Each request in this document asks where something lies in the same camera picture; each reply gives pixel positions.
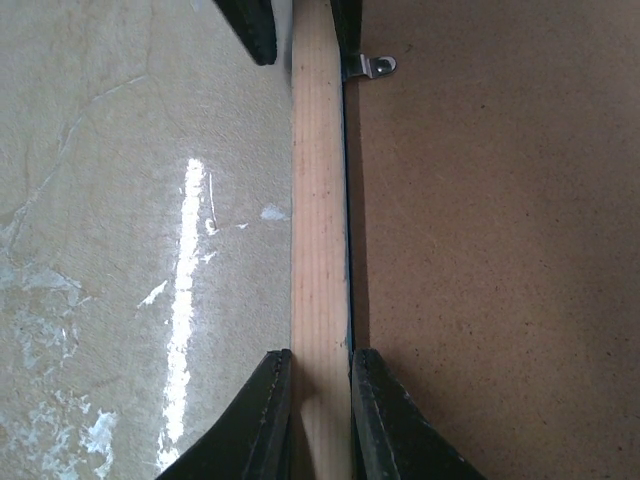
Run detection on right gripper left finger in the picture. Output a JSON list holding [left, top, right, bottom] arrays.
[[159, 349, 292, 479]]

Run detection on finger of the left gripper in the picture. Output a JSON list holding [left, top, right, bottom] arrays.
[[330, 0, 363, 81], [214, 0, 277, 66]]

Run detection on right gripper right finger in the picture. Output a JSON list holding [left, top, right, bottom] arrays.
[[352, 348, 484, 479]]

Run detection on brown cardboard backing board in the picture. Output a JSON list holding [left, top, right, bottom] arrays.
[[349, 1, 639, 479]]

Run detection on wooden teal picture frame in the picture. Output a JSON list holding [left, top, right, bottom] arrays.
[[291, 1, 353, 479]]

